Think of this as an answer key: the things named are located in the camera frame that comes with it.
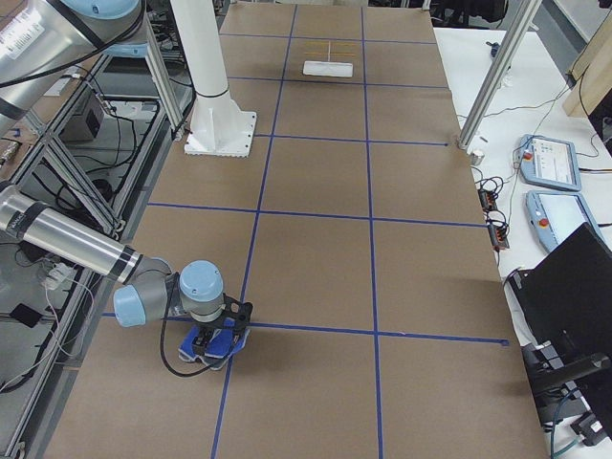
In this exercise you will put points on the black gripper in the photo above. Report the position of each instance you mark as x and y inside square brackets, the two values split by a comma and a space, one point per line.
[207, 329]

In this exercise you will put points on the blue towel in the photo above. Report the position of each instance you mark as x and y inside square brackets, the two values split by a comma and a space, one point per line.
[217, 351]

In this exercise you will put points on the white wooden towel rack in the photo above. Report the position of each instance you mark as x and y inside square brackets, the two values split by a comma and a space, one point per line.
[322, 60]

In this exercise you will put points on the grey electronics box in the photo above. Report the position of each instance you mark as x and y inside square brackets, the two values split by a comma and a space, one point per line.
[84, 125]

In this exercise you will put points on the lower orange connector block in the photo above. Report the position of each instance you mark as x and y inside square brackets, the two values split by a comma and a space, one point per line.
[498, 237]

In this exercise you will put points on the orange connector block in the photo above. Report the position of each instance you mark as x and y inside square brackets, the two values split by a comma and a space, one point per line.
[498, 237]
[487, 200]

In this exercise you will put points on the upper orange connector block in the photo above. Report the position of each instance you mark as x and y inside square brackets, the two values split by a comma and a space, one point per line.
[487, 200]

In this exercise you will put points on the small metal cylinder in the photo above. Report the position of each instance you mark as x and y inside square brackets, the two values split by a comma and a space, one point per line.
[476, 157]

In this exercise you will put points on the black monitor stand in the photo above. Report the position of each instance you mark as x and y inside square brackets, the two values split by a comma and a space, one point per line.
[556, 393]

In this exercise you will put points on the black laptop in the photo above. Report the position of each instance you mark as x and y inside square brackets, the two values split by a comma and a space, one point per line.
[566, 300]

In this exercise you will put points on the lower teach pendant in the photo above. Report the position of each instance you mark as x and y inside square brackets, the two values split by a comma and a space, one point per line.
[555, 215]

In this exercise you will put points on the teach pendant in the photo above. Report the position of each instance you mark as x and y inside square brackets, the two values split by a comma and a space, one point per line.
[549, 162]
[555, 215]

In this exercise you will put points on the upper teach pendant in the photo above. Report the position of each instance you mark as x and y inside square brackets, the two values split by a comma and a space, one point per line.
[549, 162]

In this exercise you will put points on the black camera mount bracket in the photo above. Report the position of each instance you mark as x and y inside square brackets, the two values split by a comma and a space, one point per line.
[235, 316]

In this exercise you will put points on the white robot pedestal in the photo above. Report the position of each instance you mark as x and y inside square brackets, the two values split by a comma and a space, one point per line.
[218, 127]

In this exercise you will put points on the aluminium frame strut left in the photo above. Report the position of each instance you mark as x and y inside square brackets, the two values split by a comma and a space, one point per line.
[161, 78]

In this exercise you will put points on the aluminium frame post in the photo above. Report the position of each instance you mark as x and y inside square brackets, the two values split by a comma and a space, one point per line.
[511, 41]

